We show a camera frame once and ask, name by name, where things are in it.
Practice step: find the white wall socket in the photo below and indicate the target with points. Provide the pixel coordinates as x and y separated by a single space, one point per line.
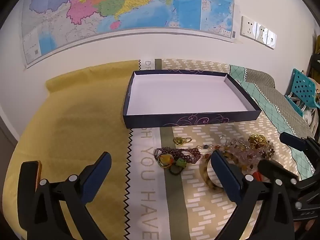
262 33
248 27

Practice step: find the colourful wall map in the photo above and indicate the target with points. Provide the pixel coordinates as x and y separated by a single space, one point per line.
125 5

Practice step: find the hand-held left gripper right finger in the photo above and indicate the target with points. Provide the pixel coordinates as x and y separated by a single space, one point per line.
225 177

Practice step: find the small green amber pendant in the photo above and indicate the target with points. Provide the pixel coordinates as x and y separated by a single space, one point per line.
166 160

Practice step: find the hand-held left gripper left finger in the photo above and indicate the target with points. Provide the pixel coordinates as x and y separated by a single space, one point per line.
96 177

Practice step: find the navy cardboard box tray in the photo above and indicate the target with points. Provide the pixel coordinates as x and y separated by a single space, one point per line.
187 95

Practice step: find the teal plastic chair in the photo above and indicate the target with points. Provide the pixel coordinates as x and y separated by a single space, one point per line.
300 85

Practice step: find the patterned bed sheet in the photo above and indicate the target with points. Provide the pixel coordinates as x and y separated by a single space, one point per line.
75 130

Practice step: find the white wall switch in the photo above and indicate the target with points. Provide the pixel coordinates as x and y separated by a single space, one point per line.
271 38

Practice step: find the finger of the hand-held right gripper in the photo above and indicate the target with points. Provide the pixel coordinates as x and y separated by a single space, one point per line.
292 141
275 170

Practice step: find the tortoiseshell bangle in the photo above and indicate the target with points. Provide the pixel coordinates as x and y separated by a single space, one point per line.
203 177

